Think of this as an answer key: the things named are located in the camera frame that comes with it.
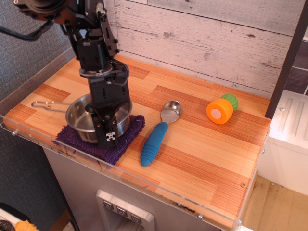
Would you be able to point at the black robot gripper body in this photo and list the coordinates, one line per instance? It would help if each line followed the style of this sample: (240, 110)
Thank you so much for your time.
(108, 95)

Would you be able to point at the orange toy carrot piece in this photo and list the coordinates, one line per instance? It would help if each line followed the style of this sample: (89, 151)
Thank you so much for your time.
(221, 110)

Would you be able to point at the purple folded towel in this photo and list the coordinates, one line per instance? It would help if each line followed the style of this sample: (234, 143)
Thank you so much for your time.
(109, 154)

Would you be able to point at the small steel saucepan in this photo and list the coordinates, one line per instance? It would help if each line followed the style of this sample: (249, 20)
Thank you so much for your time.
(83, 119)

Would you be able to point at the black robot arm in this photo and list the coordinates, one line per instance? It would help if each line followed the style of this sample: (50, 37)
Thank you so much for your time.
(86, 24)

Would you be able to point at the white toy sink unit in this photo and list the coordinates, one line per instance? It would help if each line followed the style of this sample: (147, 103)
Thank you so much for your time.
(284, 158)

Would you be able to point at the blue handled metal spoon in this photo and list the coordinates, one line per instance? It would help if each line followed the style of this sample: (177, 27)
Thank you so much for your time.
(170, 113)

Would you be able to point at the dark right cabinet post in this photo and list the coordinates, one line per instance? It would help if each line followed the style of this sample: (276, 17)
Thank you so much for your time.
(288, 62)

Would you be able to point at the silver dispenser button panel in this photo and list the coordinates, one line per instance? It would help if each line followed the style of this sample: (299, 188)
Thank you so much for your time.
(120, 215)

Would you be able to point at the orange object bottom left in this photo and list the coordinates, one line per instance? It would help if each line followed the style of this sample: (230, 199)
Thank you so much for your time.
(25, 226)

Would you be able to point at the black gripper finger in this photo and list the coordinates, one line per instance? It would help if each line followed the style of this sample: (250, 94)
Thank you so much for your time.
(106, 132)

